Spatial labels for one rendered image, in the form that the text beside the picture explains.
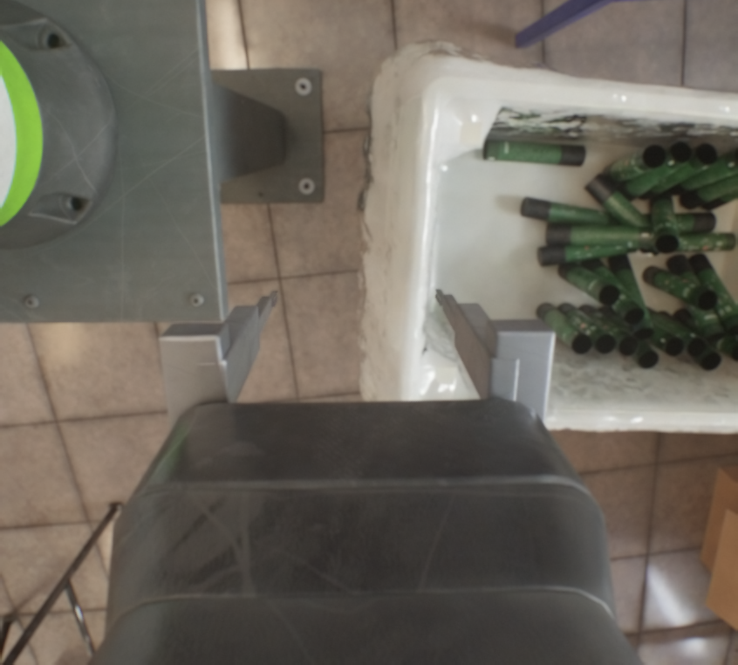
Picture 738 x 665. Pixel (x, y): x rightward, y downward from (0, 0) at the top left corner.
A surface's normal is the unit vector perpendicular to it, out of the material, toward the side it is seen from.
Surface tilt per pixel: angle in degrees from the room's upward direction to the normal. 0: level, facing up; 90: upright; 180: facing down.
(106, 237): 0
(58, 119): 81
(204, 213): 0
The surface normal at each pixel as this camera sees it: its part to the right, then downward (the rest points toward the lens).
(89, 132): 0.92, 0.16
